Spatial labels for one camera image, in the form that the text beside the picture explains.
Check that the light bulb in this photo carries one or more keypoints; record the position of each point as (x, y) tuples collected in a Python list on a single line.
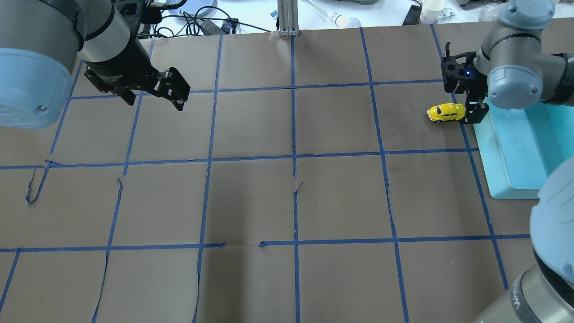
[(335, 18)]

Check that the aluminium frame post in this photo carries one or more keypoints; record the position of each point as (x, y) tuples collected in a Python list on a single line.
[(288, 18)]

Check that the turquoise plastic bin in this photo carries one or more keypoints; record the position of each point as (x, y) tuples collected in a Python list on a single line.
[(520, 148)]

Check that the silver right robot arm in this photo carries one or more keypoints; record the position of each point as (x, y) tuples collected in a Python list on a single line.
[(512, 71)]

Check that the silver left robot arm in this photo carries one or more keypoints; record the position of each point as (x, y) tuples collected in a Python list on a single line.
[(41, 40)]

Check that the paper cup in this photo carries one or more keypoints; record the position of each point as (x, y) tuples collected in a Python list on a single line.
[(431, 10)]

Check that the yellow beetle toy car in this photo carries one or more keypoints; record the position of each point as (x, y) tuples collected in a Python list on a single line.
[(446, 113)]

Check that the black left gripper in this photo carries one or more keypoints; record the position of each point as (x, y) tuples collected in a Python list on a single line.
[(122, 67)]

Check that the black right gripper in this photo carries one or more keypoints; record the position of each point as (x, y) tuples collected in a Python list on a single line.
[(477, 112)]

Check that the blue plate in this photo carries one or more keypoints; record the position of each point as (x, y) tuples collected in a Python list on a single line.
[(203, 7)]

